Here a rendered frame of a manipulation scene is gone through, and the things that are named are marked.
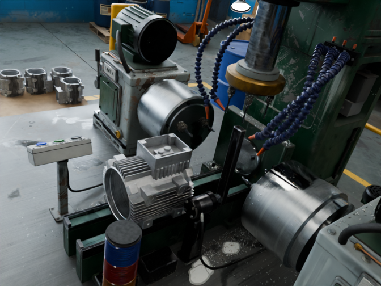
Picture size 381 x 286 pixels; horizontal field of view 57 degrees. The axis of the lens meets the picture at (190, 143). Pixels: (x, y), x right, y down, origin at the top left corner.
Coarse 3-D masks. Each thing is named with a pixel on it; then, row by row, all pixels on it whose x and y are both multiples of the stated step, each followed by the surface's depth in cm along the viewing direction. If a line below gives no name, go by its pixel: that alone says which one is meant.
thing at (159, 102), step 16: (176, 80) 136; (144, 96) 132; (160, 96) 127; (176, 96) 125; (192, 96) 124; (144, 112) 131; (160, 112) 124; (176, 112) 123; (192, 112) 127; (144, 128) 135; (160, 128) 123; (176, 128) 125; (192, 128) 131; (208, 128) 137; (192, 144) 136
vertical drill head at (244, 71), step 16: (256, 16) 95; (272, 16) 92; (288, 16) 93; (256, 32) 96; (272, 32) 94; (256, 48) 97; (272, 48) 96; (240, 64) 102; (256, 64) 99; (272, 64) 99; (240, 80) 98; (256, 80) 99; (272, 80) 100; (272, 96) 107
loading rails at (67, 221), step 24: (216, 192) 130; (240, 192) 120; (72, 216) 98; (96, 216) 101; (216, 216) 119; (72, 240) 99; (96, 240) 93; (144, 240) 101; (168, 240) 109; (96, 264) 94
